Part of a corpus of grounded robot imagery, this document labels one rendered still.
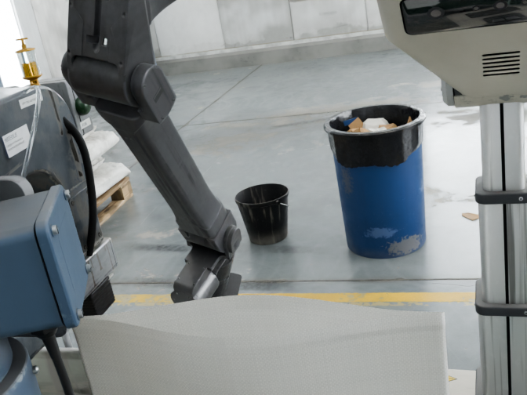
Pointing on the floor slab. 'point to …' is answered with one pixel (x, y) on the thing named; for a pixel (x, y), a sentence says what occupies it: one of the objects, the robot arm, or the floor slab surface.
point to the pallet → (119, 190)
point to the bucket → (264, 212)
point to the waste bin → (380, 179)
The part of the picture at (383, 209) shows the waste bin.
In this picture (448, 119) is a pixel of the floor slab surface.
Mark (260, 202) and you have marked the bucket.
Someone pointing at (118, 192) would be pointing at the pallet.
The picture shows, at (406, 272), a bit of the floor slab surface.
